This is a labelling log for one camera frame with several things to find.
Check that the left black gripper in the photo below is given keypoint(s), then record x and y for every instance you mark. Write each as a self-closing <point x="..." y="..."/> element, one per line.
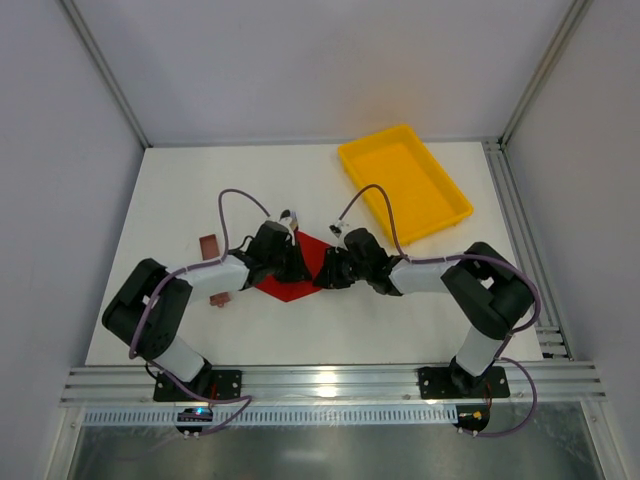
<point x="291" y="257"/>

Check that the purple plastic fork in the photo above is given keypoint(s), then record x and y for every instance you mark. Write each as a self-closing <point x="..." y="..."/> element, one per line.
<point x="294" y="222"/>

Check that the aluminium rail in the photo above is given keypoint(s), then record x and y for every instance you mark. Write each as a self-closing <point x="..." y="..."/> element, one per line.
<point x="551" y="335"/>
<point x="131" y="385"/>

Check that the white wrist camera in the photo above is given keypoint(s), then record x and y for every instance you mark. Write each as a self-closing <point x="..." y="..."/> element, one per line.
<point x="339" y="228"/>
<point x="287" y="226"/>

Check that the right side aluminium rail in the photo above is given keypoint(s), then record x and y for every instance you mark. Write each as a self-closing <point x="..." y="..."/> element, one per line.
<point x="551" y="335"/>

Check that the front aluminium rail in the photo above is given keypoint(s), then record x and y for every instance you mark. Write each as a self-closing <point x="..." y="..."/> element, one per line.
<point x="131" y="385"/>

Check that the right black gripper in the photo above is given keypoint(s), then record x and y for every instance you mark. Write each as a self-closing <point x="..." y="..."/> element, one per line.
<point x="341" y="262"/>

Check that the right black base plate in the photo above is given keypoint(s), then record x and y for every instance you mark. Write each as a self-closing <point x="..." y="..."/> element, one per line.
<point x="452" y="383"/>

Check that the frame post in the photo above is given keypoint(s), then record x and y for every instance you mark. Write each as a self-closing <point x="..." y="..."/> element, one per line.
<point x="91" y="46"/>
<point x="554" y="51"/>

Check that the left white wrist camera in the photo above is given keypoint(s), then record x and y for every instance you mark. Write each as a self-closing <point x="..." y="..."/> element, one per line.
<point x="287" y="226"/>

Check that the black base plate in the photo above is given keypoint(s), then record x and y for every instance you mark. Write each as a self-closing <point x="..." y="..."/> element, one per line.
<point x="452" y="383"/>
<point x="210" y="384"/>

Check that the right frame post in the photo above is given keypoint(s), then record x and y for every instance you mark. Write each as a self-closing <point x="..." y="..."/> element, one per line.
<point x="554" y="51"/>

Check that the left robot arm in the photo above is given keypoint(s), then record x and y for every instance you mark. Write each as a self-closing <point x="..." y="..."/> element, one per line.
<point x="147" y="310"/>

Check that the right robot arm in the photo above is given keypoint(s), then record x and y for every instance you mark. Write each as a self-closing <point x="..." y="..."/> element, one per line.
<point x="492" y="293"/>

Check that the yellow plastic bin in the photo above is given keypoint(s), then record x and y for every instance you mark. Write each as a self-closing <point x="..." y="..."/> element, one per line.
<point x="419" y="199"/>

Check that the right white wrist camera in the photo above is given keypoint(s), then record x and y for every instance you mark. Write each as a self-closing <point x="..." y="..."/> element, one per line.
<point x="339" y="228"/>

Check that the left frame post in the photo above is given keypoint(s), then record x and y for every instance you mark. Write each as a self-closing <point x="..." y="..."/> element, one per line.
<point x="91" y="46"/>

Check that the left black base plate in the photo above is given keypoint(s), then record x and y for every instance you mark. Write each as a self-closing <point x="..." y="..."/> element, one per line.
<point x="210" y="384"/>

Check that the slotted cable duct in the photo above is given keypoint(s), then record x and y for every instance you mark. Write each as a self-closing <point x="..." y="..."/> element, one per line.
<point x="279" y="415"/>

